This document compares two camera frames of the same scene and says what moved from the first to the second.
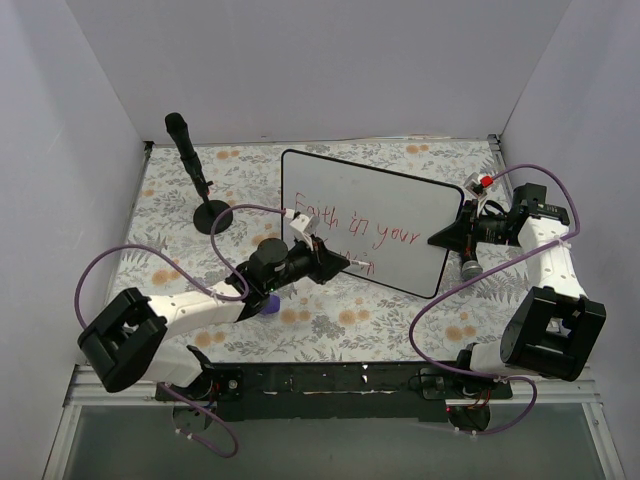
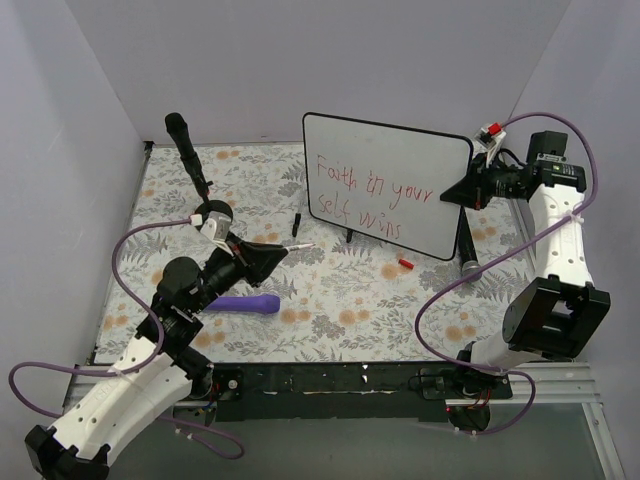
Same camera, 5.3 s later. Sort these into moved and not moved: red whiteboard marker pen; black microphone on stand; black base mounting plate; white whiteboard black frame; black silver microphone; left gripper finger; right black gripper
Moved: red whiteboard marker pen; right black gripper; white whiteboard black frame; left gripper finger
Not moved: black base mounting plate; black silver microphone; black microphone on stand
